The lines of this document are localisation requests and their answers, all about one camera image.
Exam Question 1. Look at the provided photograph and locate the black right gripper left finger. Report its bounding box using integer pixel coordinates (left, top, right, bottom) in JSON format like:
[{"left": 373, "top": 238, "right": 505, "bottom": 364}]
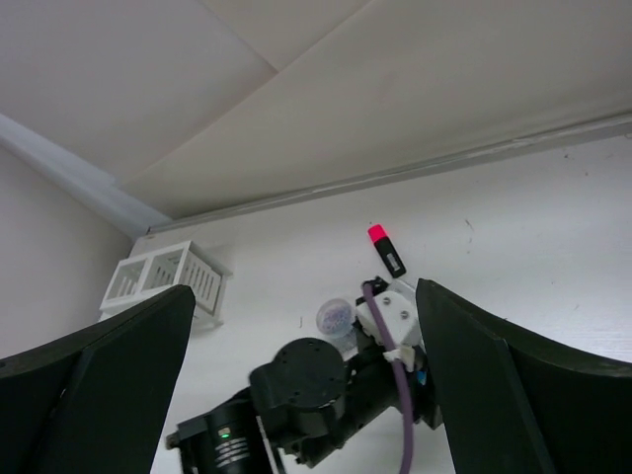
[{"left": 1, "top": 285, "right": 196, "bottom": 473}]

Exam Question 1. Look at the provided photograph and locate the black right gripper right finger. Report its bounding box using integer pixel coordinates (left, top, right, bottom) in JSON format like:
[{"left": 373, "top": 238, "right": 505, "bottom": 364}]
[{"left": 416, "top": 279, "right": 631, "bottom": 473}]

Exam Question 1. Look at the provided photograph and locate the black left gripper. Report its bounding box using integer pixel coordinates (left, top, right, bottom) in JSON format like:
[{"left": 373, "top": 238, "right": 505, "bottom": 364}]
[{"left": 249, "top": 337, "right": 445, "bottom": 469}]

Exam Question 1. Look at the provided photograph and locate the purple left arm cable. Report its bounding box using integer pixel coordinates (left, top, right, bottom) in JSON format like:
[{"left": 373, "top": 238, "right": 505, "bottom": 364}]
[{"left": 361, "top": 279, "right": 417, "bottom": 474}]

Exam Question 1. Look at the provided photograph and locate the pink highlighter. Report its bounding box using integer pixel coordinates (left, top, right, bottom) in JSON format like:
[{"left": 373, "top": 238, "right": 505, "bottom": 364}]
[{"left": 367, "top": 224, "right": 407, "bottom": 278}]

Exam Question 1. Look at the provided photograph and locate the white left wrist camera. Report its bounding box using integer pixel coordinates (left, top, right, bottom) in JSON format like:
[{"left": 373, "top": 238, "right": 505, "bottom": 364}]
[{"left": 355, "top": 277, "right": 425, "bottom": 371}]

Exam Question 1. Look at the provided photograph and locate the clear jar of pins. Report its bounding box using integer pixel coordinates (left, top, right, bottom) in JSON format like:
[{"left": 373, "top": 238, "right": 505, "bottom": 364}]
[{"left": 316, "top": 297, "right": 356, "bottom": 356}]

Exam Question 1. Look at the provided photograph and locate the white slatted organizer box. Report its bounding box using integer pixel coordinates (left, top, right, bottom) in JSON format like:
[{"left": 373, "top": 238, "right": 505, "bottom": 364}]
[{"left": 100, "top": 241, "right": 232, "bottom": 328}]

